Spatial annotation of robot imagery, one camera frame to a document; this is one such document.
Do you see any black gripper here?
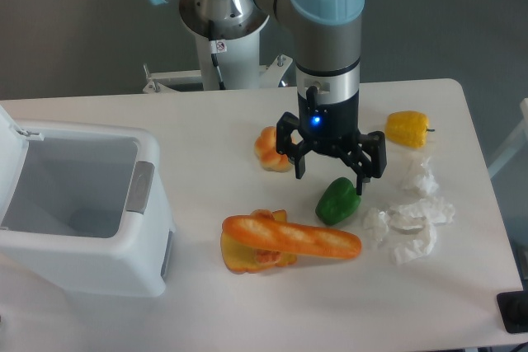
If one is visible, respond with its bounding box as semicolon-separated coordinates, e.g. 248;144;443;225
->
276;94;387;195

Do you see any long orange baguette bread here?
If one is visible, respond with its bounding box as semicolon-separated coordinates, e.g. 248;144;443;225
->
222;215;362;260

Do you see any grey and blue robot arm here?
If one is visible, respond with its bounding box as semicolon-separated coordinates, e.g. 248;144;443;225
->
150;0;387;189

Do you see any round braided bread roll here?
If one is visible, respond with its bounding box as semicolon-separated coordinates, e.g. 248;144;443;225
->
254;126;292;172

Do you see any green bell pepper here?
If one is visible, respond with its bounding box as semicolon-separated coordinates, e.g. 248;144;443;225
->
315;177;361;226

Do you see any yellow bell pepper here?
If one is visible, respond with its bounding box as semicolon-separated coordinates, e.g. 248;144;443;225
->
384;110;435;148

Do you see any small crumpled white paper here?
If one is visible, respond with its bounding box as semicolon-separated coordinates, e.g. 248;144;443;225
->
363;208;389;243

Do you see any crumpled white paper upper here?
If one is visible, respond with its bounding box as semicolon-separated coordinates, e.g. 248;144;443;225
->
401;157;439;198

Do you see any crumpled white paper lower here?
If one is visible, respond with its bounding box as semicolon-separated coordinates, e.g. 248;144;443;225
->
389;197;455;265

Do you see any yellow toast slice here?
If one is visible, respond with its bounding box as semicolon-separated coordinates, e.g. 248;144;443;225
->
220;232;297;274

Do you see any white furniture at right edge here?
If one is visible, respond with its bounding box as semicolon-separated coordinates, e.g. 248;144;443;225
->
488;98;527;179

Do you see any black device at edge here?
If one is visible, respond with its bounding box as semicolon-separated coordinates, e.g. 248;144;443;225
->
497;290;527;334

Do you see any white plastic bin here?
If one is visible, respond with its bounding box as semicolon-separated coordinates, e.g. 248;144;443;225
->
1;112;175;297

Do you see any white metal base frame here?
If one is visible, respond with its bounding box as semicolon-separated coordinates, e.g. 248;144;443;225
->
143;54;293;94

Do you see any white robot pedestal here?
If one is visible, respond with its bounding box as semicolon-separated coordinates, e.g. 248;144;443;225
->
178;0;271;91

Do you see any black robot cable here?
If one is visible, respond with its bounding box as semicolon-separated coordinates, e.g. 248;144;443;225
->
207;20;227;91

